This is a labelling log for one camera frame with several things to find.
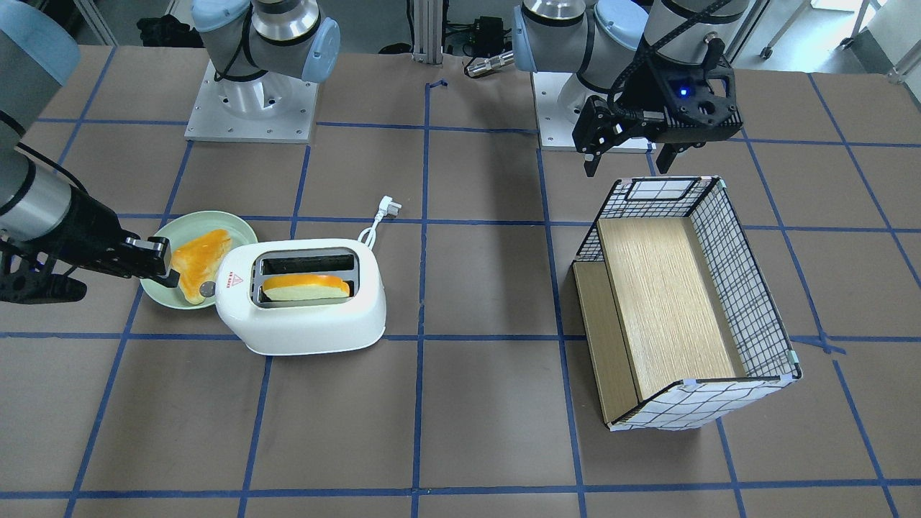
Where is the light green plate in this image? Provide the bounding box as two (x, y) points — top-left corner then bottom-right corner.
(140, 211), (258, 309)

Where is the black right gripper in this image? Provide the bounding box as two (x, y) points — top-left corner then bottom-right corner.
(1, 189), (180, 304)

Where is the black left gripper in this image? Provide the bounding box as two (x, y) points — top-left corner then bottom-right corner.
(573, 38), (743, 178)

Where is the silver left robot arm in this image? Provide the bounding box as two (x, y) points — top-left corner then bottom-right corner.
(512, 1), (749, 177)

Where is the white toaster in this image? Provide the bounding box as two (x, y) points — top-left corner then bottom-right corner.
(203, 238), (387, 356)

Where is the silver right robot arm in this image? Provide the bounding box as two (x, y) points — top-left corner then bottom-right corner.
(2, 1), (342, 304)

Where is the wooden board in basket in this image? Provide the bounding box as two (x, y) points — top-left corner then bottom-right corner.
(572, 217), (745, 430)

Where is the checkered fabric basket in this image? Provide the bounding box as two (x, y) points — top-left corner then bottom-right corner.
(571, 176), (802, 432)

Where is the white toaster power cable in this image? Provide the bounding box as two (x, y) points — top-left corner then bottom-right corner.
(357, 196), (402, 250)

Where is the toast slice on plate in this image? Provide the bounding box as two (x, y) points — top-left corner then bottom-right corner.
(171, 229), (232, 305)

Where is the bread slice in toaster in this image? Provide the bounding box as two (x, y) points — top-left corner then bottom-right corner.
(262, 274), (351, 301)

